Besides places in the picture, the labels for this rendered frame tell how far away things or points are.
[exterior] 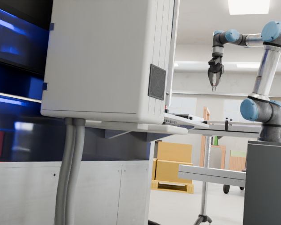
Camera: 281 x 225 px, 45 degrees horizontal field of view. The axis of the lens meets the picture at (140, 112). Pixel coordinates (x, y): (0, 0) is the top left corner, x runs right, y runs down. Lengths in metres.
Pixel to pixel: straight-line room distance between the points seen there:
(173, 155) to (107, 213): 3.84
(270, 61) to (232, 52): 6.06
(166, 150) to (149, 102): 4.62
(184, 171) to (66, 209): 1.89
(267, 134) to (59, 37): 1.20
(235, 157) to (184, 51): 3.04
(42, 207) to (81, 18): 0.84
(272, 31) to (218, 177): 1.54
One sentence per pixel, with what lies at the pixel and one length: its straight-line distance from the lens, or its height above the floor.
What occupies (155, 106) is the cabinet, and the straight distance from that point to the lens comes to 1.24.
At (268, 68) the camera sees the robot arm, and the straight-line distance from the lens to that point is 1.92.
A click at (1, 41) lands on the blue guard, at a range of 1.43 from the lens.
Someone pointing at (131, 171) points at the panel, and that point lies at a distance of 2.22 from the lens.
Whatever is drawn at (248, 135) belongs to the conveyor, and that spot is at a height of 0.86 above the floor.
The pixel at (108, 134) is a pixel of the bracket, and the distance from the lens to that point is 1.92.
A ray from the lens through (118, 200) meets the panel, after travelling 2.14.
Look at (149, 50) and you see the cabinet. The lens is 1.21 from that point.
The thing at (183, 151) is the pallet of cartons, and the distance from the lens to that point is 5.80.
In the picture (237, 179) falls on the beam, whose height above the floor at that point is 0.49.
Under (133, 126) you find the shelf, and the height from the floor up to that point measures 0.78.
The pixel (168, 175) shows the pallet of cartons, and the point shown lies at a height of 0.24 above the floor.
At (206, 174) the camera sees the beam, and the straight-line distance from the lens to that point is 3.09.
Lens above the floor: 0.73
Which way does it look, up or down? 5 degrees up
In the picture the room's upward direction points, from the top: 5 degrees clockwise
